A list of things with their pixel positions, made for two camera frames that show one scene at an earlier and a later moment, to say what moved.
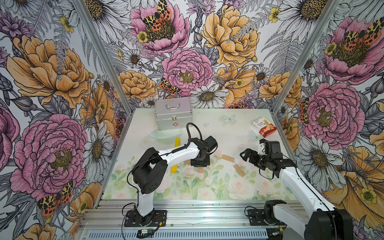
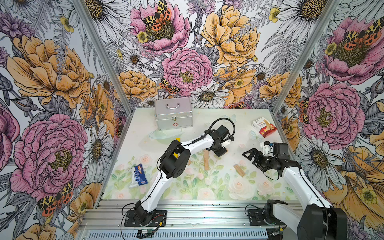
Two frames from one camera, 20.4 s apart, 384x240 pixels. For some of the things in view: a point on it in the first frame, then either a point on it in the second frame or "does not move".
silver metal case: x=173 y=113 does not move
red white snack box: x=264 y=127 does not move
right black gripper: x=253 y=153 does not move
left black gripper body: x=200 y=162 to x=218 y=149
